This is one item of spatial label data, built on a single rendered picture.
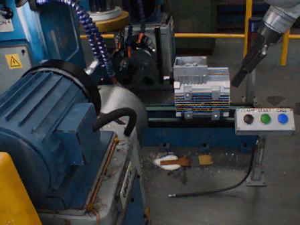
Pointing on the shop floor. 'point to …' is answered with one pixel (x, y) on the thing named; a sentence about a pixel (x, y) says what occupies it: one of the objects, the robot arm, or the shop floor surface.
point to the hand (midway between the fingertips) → (238, 78)
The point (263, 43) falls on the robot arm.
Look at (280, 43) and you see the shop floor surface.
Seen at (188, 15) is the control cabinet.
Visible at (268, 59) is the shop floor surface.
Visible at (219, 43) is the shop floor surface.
